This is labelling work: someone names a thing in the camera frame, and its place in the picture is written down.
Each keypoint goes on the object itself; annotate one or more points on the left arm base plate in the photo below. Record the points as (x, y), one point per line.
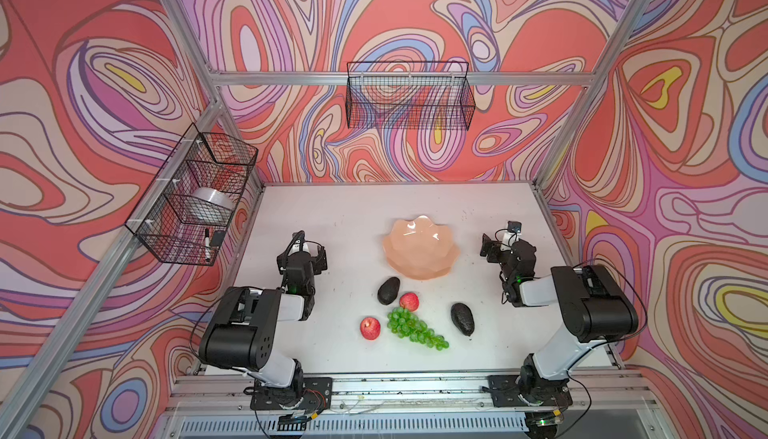
(311, 395)

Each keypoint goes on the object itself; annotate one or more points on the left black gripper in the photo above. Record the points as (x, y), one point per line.
(300, 257)

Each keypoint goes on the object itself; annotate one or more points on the dark avocado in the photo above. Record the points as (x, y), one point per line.
(388, 292)
(463, 319)

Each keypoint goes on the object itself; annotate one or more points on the pink scalloped fruit bowl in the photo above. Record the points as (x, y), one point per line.
(419, 249)

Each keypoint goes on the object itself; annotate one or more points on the green grape bunch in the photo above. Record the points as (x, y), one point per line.
(405, 324)

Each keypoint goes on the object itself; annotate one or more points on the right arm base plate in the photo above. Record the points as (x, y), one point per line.
(512, 391)

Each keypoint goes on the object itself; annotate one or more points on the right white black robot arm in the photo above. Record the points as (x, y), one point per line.
(594, 311)

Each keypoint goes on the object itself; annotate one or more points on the black wire basket wall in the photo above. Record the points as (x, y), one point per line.
(409, 95)
(199, 186)

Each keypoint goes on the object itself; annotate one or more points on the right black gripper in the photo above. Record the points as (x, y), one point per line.
(497, 251)

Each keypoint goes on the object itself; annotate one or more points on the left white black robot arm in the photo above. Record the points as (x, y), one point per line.
(241, 335)

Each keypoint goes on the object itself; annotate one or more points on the black wire basket back wall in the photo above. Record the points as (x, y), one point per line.
(409, 95)

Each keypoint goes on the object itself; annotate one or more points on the red apple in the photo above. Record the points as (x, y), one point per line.
(370, 328)
(409, 301)

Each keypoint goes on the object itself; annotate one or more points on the black wire basket left wall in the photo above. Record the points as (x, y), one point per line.
(199, 186)

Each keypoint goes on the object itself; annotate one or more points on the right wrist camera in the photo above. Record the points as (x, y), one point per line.
(513, 232)

